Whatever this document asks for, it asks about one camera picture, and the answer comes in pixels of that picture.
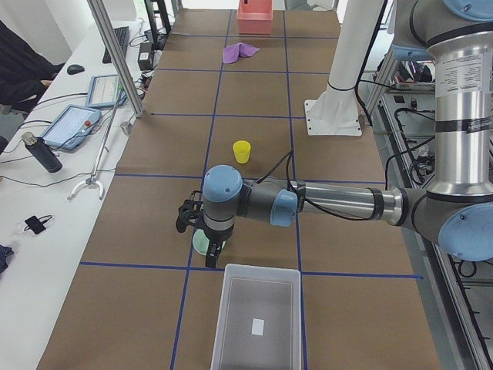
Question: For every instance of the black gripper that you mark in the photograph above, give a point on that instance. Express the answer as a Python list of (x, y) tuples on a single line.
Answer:
[(216, 237)]

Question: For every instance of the mint green small plate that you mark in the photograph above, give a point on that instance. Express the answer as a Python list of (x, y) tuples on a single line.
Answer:
[(200, 242)]

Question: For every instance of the yellow plastic cup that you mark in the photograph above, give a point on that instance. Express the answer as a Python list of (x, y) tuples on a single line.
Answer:
[(241, 151)]

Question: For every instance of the purple microfiber cloth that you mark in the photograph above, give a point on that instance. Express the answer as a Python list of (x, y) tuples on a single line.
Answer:
[(232, 53)]

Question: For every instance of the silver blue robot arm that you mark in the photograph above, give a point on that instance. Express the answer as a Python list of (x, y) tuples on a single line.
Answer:
[(455, 210)]

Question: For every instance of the clear plastic storage box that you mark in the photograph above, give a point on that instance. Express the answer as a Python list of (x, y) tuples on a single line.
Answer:
[(269, 293)]

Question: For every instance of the white label in box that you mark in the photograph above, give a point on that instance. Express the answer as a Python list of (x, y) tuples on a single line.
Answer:
[(257, 327)]

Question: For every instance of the white reacher grabber tool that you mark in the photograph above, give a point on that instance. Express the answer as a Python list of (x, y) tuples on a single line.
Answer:
[(93, 180)]

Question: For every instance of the blue teach pendant near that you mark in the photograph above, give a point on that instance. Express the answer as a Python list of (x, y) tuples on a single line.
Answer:
[(71, 127)]

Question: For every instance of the blue teach pendant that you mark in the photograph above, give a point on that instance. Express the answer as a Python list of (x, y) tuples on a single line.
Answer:
[(71, 127), (103, 91)]

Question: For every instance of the blue teach pendant far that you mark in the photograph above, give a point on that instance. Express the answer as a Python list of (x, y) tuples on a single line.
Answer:
[(103, 91)]

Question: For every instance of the black power adapter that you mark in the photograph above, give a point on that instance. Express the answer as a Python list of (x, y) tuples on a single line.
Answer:
[(145, 56)]

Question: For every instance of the black water bottle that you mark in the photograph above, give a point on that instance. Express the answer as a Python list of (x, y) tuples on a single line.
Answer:
[(37, 147)]

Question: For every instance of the dark blue cloth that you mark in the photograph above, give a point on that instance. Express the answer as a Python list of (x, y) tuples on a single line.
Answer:
[(5, 253)]

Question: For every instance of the black computer mouse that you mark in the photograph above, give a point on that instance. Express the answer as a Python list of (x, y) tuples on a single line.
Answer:
[(75, 69)]

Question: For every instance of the pink plastic bin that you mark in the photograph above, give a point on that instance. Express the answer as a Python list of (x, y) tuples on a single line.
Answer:
[(254, 17)]

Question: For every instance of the person in black clothing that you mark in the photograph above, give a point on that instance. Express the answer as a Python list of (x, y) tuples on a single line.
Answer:
[(25, 74)]

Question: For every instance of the small black device with cord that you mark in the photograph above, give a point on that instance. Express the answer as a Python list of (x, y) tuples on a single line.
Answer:
[(37, 224)]

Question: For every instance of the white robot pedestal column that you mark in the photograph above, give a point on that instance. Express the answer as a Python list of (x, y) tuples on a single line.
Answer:
[(335, 112)]

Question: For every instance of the aluminium frame post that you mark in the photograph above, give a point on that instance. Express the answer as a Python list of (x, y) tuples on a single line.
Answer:
[(110, 41)]

